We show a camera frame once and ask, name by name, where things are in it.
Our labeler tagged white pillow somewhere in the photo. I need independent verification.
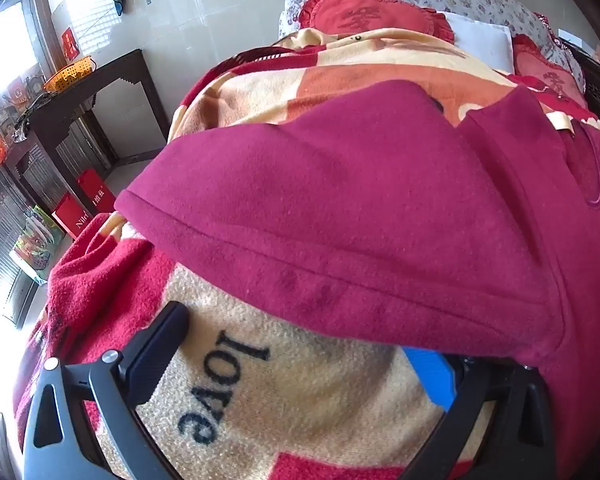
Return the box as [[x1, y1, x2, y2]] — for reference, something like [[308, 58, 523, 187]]
[[437, 10, 515, 73]]

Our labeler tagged colourful printed box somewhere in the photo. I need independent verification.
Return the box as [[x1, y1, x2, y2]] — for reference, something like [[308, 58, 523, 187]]
[[9, 205, 66, 283]]

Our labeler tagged red wall paper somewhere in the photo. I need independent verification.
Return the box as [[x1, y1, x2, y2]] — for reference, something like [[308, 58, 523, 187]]
[[60, 27, 80, 58]]

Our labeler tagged orange plastic basket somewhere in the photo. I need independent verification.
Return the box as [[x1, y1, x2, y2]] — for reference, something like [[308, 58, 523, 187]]
[[42, 56, 98, 92]]

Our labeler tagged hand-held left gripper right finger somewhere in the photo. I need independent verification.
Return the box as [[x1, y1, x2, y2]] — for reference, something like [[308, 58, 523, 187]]
[[400, 347, 556, 480]]

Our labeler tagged dark wooden side table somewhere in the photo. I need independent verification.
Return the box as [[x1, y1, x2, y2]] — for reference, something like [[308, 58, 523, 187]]
[[2, 49, 171, 211]]

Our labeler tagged red gift bag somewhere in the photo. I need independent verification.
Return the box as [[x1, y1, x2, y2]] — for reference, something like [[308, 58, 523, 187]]
[[77, 169, 117, 213], [51, 192, 93, 240]]

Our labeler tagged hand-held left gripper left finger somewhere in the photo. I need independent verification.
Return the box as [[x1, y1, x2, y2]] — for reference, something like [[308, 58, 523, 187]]
[[22, 302, 188, 480]]

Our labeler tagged red orange printed blanket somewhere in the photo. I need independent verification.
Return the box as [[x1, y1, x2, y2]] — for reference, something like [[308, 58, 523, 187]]
[[12, 27, 600, 480]]

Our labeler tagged maroon fleece garment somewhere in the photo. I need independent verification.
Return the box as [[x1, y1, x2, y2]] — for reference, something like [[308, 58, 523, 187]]
[[115, 80, 600, 480]]

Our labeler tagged red heart pillow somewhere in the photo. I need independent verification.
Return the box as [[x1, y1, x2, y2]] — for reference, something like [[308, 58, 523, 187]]
[[512, 34, 588, 108], [297, 0, 456, 43]]

